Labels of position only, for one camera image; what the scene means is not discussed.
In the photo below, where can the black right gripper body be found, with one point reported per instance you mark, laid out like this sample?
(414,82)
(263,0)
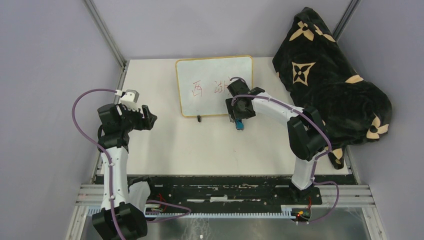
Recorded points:
(239,113)

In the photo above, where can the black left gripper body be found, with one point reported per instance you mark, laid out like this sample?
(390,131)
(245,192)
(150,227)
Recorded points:
(130,120)

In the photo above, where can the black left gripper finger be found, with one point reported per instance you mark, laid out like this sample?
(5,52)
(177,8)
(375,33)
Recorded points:
(147,112)
(147,122)

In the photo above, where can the blue eraser cloth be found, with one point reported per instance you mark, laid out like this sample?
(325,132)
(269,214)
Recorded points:
(238,128)

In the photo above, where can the yellow framed whiteboard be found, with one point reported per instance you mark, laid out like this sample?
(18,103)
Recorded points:
(203,83)

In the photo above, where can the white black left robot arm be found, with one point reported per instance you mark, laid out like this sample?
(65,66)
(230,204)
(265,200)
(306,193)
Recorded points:
(120,216)

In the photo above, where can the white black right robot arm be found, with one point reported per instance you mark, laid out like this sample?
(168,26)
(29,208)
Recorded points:
(307,135)

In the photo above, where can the black floral plush blanket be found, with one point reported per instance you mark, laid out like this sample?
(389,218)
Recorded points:
(316,73)

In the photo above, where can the small electronics board with led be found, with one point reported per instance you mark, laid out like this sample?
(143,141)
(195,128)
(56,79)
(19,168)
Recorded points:
(301,215)

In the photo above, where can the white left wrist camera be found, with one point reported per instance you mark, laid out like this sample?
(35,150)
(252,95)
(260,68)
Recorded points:
(129,99)

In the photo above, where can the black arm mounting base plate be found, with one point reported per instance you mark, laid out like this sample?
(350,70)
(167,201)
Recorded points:
(238,194)

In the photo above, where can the left aluminium frame post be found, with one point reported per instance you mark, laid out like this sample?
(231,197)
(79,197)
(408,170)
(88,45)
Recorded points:
(104,31)

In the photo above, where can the aluminium frame post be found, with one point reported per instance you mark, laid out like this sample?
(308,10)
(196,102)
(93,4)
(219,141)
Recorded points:
(346,16)
(104,31)

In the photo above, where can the grey toothed cable rail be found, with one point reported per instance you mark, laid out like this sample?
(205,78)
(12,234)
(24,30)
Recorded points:
(285,213)

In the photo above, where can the right aluminium frame post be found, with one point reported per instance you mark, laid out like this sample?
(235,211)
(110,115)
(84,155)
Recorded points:
(346,16)

